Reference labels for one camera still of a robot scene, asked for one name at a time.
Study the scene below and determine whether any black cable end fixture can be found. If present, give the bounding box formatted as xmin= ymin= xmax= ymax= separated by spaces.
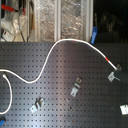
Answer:
xmin=108 ymin=65 xmax=128 ymax=84

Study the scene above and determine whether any white device with red cables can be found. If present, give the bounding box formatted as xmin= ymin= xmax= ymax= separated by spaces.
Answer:
xmin=0 ymin=0 xmax=36 ymax=42

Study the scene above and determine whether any blue object bottom left corner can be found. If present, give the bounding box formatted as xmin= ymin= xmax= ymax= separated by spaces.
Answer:
xmin=0 ymin=117 xmax=6 ymax=126

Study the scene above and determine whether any blue clamp handle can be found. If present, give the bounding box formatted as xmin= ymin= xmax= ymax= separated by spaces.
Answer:
xmin=91 ymin=26 xmax=98 ymax=44

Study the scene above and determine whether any lower left metal cable clip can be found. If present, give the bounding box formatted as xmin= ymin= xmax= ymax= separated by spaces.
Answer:
xmin=30 ymin=98 xmax=45 ymax=113

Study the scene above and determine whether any black perforated pegboard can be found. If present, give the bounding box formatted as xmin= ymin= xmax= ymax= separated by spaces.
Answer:
xmin=0 ymin=43 xmax=128 ymax=128

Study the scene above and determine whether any metal cable clip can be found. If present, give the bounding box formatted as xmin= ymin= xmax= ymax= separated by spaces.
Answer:
xmin=30 ymin=98 xmax=45 ymax=113
xmin=70 ymin=77 xmax=82 ymax=97

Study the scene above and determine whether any upper metal cable clip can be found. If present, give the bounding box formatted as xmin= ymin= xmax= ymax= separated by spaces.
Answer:
xmin=70 ymin=77 xmax=82 ymax=97

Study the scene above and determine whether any white block on board edge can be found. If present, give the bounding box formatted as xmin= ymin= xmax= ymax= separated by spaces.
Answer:
xmin=120 ymin=105 xmax=128 ymax=115

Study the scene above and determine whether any white cable with red marks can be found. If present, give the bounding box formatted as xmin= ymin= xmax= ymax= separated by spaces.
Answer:
xmin=0 ymin=38 xmax=123 ymax=115

